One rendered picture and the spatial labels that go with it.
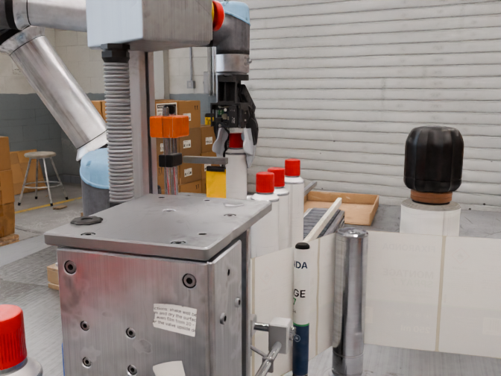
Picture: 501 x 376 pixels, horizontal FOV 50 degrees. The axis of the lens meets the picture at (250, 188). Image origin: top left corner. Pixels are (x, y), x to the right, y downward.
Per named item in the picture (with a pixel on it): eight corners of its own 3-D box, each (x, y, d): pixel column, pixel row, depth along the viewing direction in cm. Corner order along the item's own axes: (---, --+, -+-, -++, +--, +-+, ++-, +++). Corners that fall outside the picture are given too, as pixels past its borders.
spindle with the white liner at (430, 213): (455, 334, 78) (470, 128, 73) (392, 326, 81) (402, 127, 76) (452, 310, 87) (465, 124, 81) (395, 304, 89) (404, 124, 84)
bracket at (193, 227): (207, 262, 30) (207, 245, 30) (41, 245, 33) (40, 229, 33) (272, 210, 42) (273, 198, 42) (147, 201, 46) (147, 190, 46)
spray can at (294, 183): (300, 256, 115) (301, 161, 111) (276, 254, 117) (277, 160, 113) (305, 249, 120) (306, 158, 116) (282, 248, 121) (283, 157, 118)
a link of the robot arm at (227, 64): (222, 56, 124) (256, 55, 122) (223, 76, 125) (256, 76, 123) (210, 54, 117) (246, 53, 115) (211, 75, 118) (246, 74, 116)
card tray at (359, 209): (370, 225, 161) (370, 212, 161) (286, 219, 169) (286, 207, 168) (378, 206, 189) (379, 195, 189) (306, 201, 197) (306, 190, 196)
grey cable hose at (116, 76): (127, 216, 67) (120, 42, 63) (103, 214, 68) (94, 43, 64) (141, 210, 70) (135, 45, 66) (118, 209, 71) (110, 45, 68)
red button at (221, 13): (208, -3, 67) (228, -1, 68) (192, 1, 70) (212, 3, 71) (209, 28, 67) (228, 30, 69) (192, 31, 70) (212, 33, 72)
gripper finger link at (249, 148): (241, 171, 120) (231, 130, 119) (249, 167, 126) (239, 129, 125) (254, 168, 119) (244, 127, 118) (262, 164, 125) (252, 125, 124)
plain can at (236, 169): (242, 221, 125) (243, 133, 122) (222, 220, 127) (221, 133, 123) (250, 217, 130) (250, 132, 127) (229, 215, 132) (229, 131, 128)
